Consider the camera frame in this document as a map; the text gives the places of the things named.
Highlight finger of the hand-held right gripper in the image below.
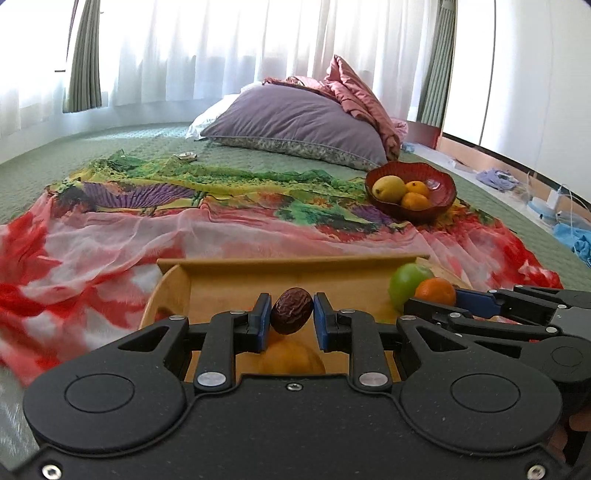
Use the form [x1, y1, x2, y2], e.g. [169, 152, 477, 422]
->
[455, 285, 591, 324]
[403, 298, 561, 354]

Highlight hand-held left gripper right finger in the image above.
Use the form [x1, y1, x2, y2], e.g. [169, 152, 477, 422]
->
[313, 292, 467, 393]

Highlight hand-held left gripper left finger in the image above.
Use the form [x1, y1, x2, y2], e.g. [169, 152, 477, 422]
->
[115, 292, 273, 393]

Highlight brown dried date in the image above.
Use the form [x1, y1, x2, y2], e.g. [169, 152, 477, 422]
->
[270, 287, 314, 333]

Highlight small mandarin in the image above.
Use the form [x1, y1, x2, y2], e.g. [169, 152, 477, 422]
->
[414, 277, 457, 306]

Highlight large orange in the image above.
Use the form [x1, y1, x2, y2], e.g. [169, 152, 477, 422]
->
[257, 339, 327, 376]

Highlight wooden tray with handles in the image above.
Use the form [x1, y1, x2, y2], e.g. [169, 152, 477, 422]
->
[139, 254, 472, 385]

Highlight green apple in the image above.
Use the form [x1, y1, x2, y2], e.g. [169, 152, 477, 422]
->
[388, 263, 435, 313]

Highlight red wavy bowl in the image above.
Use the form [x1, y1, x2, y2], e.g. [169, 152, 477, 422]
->
[364, 161, 457, 223]

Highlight bright blue cloth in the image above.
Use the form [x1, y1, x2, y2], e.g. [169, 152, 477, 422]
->
[551, 222, 591, 267]

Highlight lavender blue cloth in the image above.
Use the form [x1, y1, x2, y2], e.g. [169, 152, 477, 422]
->
[475, 168, 521, 193]

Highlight yellow pear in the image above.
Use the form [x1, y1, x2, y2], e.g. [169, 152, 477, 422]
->
[372, 175, 407, 203]

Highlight multicolour floral scarf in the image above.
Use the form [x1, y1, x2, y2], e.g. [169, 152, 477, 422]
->
[46, 150, 419, 234]

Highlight red white sheer scarf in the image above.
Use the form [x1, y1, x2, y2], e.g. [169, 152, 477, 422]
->
[0, 191, 563, 385]

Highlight purple pillow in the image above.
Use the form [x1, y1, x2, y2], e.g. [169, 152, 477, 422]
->
[200, 86, 389, 172]

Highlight white pillow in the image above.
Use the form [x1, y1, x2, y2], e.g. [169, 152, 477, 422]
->
[185, 95, 242, 140]

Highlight pink quilt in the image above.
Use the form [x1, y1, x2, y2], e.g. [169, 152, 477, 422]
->
[262, 54, 410, 160]

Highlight green curtain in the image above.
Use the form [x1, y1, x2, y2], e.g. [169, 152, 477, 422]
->
[414, 0, 456, 131]
[62, 0, 103, 114]

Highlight green quilted bedspread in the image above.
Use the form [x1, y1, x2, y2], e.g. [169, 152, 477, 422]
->
[0, 122, 591, 296]

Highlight white snowflake lace cloth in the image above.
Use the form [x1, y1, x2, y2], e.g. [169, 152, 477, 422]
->
[0, 362, 43, 464]

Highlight white sheer curtain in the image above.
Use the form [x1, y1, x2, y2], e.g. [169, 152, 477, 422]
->
[0, 0, 446, 139]

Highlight white charger with cable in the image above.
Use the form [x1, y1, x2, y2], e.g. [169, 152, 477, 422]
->
[526, 171, 587, 220]

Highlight wooden bed frame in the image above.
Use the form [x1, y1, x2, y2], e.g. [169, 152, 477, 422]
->
[405, 121, 591, 197]

